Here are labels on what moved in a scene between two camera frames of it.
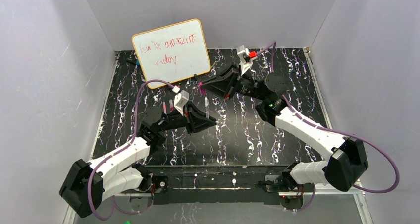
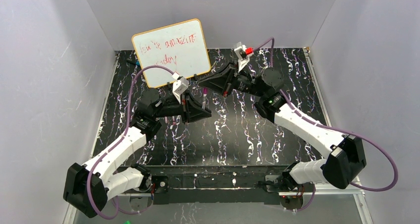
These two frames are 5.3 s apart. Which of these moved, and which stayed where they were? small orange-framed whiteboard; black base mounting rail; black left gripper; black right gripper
Moved: black left gripper
Stayed: small orange-framed whiteboard; black right gripper; black base mounting rail
